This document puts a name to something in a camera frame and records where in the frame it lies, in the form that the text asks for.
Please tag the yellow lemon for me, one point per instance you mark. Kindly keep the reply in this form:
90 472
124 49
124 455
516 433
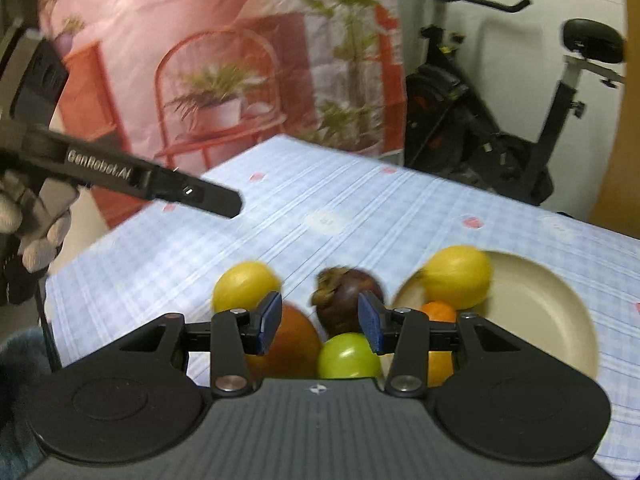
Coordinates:
245 285
457 276

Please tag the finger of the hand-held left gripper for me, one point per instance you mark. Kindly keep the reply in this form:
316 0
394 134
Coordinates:
150 177

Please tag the green fruit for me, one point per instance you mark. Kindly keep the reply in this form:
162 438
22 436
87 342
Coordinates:
350 357

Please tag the wooden door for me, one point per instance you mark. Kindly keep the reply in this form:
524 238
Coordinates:
625 185

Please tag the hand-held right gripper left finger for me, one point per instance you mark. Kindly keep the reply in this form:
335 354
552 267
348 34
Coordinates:
270 320

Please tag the black exercise bike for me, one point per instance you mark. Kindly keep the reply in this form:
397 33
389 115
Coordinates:
450 125

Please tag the red apple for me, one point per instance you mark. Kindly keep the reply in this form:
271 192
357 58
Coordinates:
295 345

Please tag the person's left hand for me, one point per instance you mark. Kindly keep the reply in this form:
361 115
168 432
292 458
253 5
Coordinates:
42 240

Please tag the dark purple mangosteen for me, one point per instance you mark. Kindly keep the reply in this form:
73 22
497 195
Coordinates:
350 300

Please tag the beige plate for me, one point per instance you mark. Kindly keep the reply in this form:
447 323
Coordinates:
540 310

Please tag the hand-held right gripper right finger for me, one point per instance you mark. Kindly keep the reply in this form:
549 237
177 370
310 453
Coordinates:
372 325

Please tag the printed backdrop cloth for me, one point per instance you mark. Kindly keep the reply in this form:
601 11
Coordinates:
175 10

